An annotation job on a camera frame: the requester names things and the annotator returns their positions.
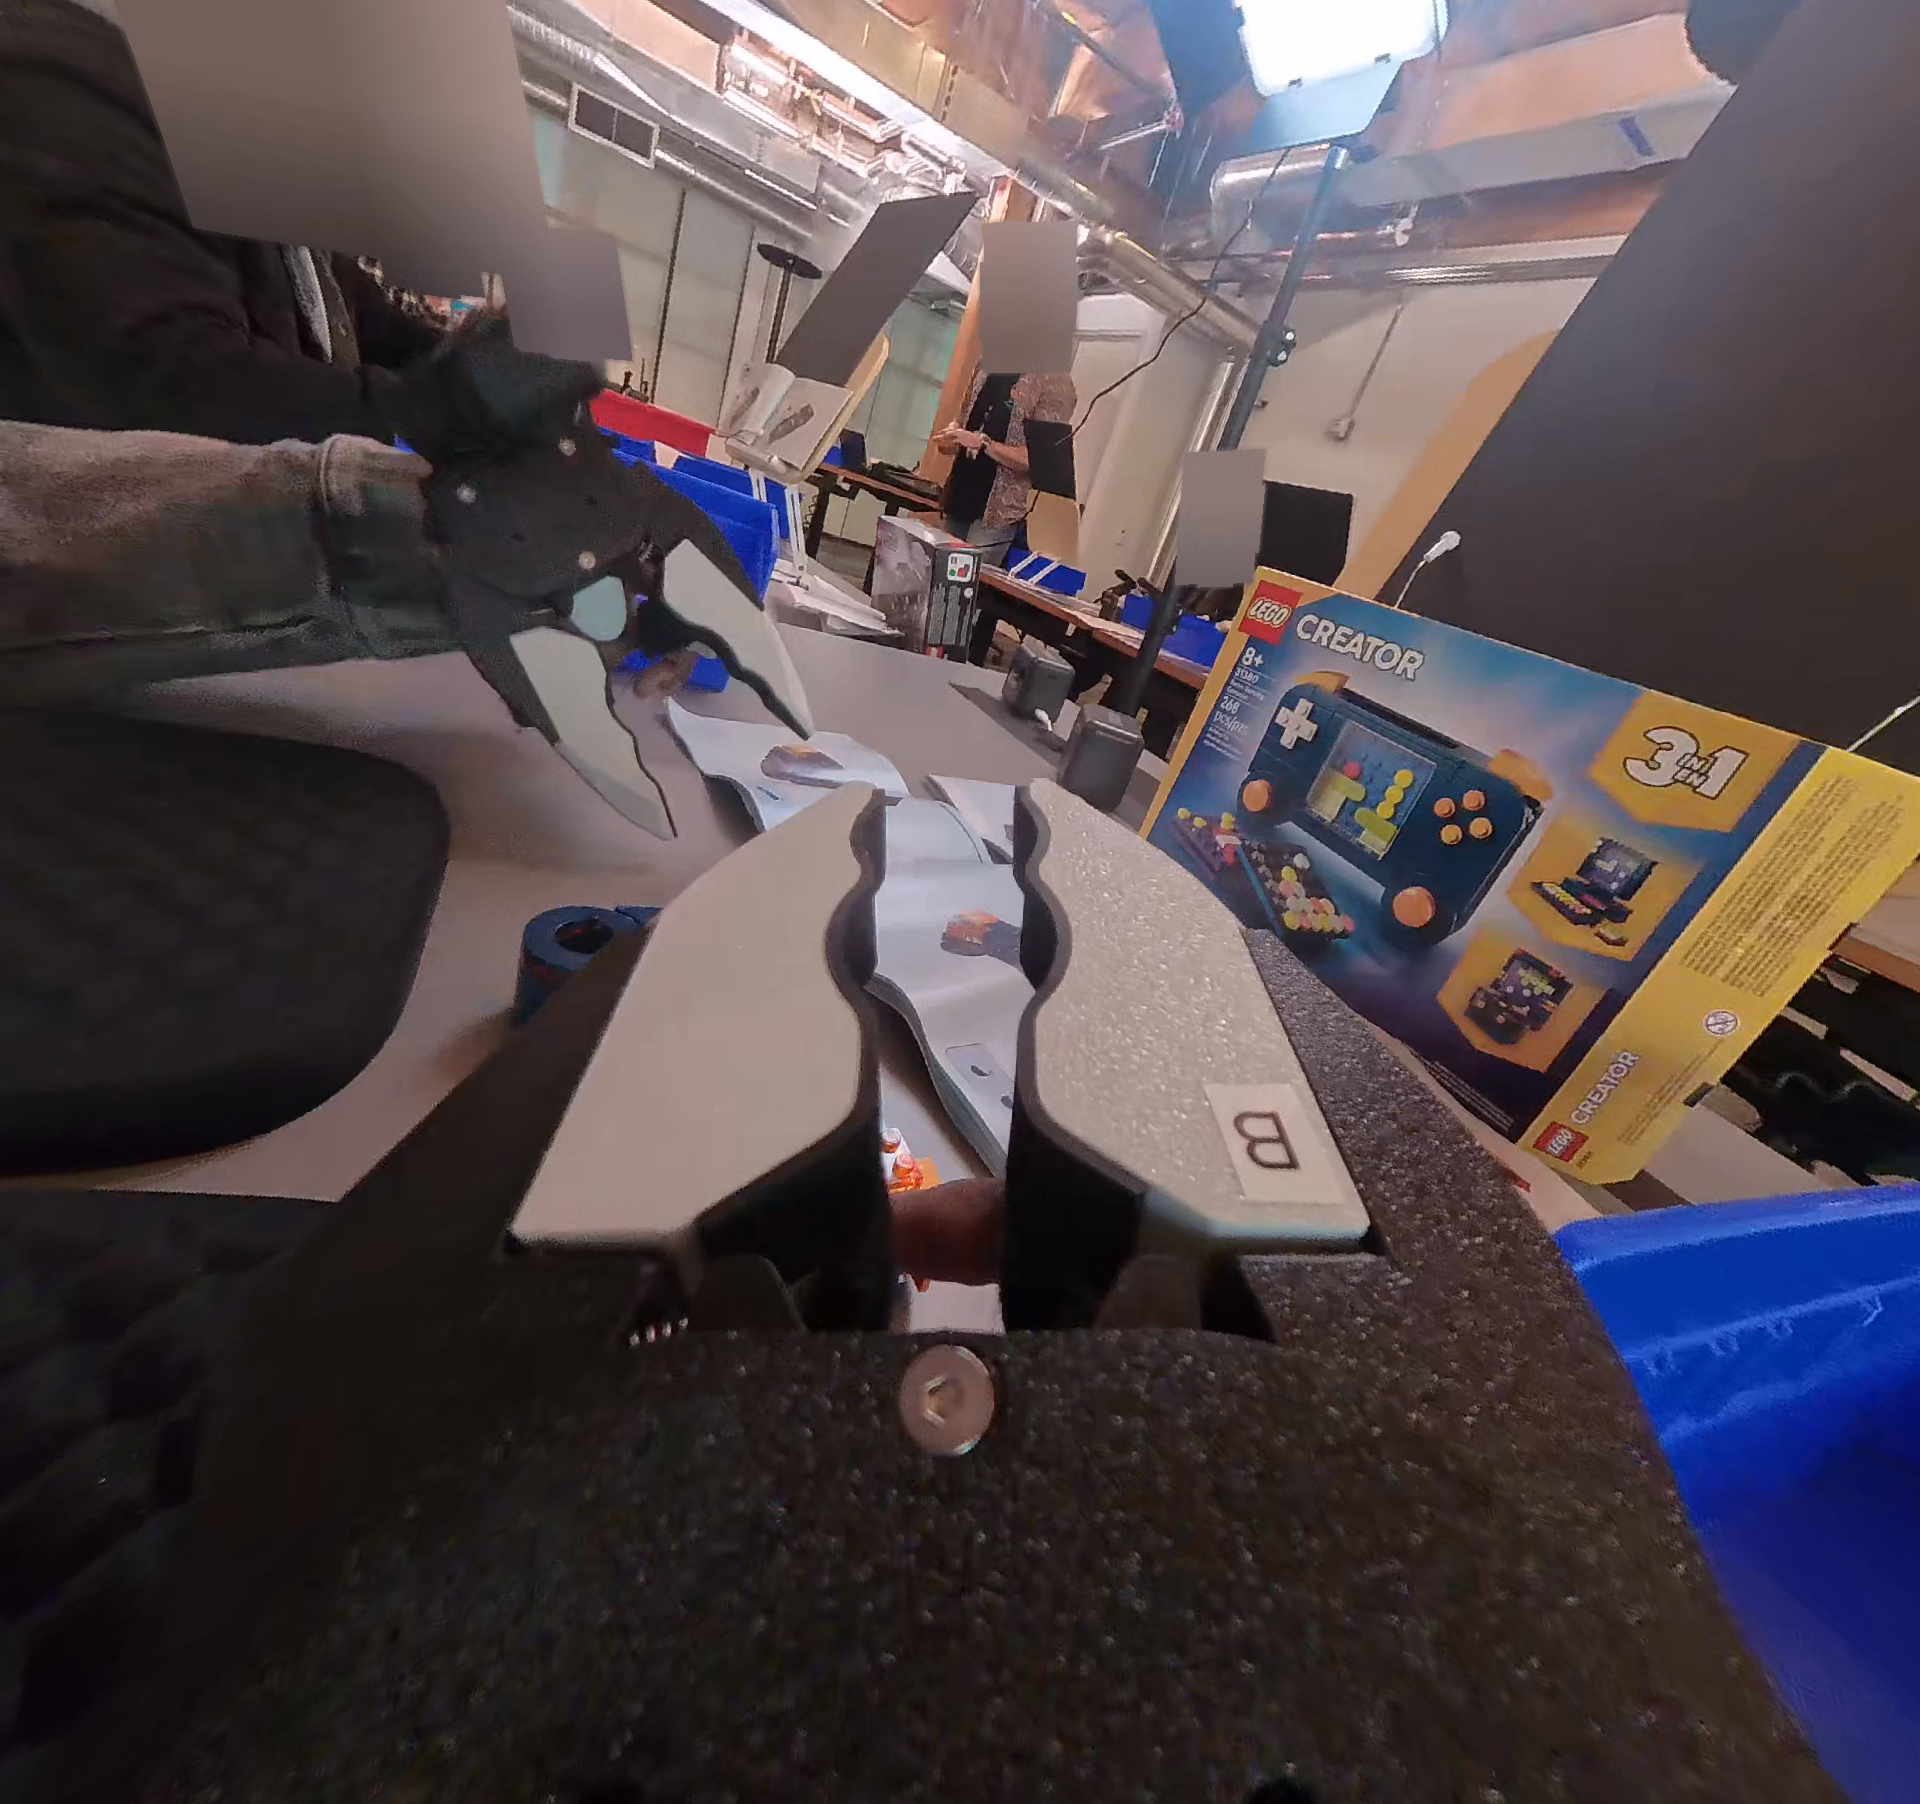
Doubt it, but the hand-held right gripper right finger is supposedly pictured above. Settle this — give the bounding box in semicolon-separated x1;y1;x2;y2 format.
1000;780;1373;1254

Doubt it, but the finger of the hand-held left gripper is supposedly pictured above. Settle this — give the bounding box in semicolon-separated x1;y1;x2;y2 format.
506;625;681;843
658;538;817;741

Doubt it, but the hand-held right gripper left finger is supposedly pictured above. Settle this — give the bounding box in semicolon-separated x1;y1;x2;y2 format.
505;781;896;1259

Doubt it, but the blue orange toy brick model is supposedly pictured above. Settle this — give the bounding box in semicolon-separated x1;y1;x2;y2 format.
514;906;943;1299

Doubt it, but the instruction booklet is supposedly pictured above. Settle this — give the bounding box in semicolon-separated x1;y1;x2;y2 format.
662;692;1054;1179

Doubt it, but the person's left forearm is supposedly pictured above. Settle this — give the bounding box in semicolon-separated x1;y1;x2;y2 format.
0;420;453;671

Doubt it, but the person's right hand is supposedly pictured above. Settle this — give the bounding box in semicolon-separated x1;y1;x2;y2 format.
894;1179;1004;1291

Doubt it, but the row of blue storage bins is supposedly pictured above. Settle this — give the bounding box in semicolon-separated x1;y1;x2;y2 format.
594;395;791;598

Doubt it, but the dark printed carton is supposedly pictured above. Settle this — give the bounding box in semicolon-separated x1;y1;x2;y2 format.
873;516;986;661

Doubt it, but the toy brick set box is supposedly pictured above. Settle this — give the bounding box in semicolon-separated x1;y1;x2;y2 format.
1140;566;1920;1188

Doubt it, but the black flag panel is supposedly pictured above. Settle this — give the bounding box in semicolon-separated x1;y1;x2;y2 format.
780;193;980;386

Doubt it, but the person's black jacket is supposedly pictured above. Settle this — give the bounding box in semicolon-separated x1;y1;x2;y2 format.
0;0;505;439

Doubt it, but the black computer monitor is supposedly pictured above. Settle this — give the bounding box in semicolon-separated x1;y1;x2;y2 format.
1260;482;1358;586

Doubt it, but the black light stand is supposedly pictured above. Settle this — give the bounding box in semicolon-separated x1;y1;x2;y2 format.
1133;140;1361;728

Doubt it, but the blue plastic bin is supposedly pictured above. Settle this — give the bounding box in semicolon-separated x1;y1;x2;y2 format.
1552;1179;1920;1804

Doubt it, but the pale wooden board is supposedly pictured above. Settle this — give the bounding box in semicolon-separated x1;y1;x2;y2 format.
1342;333;1568;598

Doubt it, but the black metal frame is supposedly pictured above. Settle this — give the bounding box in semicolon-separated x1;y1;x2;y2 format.
1725;964;1920;1183

